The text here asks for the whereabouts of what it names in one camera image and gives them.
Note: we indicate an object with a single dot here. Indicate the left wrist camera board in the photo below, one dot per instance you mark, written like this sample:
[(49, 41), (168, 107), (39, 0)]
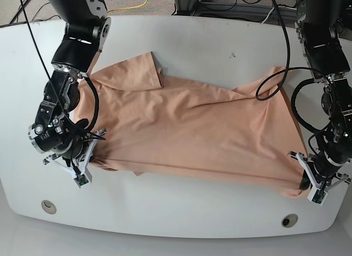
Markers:
[(316, 196)]

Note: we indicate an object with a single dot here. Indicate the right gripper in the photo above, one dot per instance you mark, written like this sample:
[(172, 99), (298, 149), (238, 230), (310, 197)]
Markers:
[(76, 158)]

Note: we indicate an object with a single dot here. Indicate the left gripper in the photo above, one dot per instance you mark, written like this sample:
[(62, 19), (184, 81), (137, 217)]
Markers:
[(321, 170)]

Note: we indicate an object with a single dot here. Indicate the table grommet hole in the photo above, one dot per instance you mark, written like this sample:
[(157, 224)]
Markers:
[(289, 221), (48, 207)]

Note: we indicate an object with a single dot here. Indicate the right table grommet hole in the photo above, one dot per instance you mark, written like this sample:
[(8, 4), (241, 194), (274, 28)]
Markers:
[(289, 221)]

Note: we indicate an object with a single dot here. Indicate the peach t-shirt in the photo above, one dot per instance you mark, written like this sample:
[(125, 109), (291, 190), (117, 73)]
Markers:
[(158, 123)]

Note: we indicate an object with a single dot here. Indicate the aluminium frame stand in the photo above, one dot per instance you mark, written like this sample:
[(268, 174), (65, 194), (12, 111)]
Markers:
[(210, 7)]

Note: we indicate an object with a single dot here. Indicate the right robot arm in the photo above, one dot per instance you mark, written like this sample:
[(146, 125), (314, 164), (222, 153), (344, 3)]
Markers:
[(69, 143)]

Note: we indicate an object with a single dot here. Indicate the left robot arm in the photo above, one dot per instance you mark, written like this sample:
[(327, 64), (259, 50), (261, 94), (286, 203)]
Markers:
[(318, 34)]

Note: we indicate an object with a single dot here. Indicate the left table grommet hole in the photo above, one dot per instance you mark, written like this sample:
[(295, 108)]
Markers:
[(48, 207)]

